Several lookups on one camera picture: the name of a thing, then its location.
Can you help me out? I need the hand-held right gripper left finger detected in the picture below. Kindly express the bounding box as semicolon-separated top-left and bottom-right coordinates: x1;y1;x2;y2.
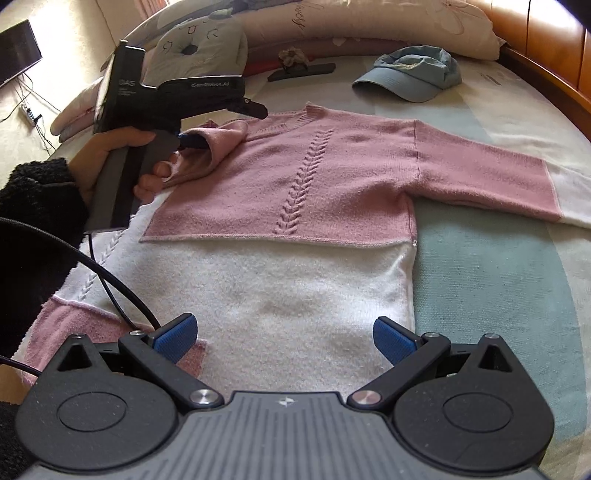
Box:
55;313;225;409

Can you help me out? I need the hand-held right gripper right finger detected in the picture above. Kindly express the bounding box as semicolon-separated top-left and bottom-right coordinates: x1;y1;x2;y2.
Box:
346;316;515;409

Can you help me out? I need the pink and white knit sweater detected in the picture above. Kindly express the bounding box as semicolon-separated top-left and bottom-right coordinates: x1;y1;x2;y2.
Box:
14;104;591;402

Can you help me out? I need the person's left forearm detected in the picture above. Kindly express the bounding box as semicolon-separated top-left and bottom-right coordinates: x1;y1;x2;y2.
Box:
0;158;89;361

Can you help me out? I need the person's left hand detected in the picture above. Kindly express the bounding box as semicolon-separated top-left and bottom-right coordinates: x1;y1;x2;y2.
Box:
69;127;181;208

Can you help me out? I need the red cloth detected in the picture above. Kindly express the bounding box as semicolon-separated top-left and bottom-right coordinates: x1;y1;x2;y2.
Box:
242;58;282;78

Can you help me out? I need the black hair clip with flower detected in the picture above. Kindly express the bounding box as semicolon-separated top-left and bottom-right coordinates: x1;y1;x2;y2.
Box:
268;46;336;83

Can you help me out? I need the grey cat-face cushion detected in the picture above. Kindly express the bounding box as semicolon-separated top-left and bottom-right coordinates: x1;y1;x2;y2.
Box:
139;9;250;89

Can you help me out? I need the black flat television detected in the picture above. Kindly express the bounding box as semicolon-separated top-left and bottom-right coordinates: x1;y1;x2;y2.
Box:
0;19;43;88

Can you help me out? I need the long pink bolster pillow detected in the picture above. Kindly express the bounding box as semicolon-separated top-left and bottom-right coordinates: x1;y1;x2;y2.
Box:
51;0;506;139

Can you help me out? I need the blue baseball cap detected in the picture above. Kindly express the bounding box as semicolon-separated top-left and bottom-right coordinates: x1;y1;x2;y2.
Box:
352;45;462;103

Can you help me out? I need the wooden headboard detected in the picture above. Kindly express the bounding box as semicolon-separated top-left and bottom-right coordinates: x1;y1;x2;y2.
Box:
466;0;591;144

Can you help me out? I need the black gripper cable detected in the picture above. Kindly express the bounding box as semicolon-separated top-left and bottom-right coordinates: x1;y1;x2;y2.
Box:
0;216;160;374

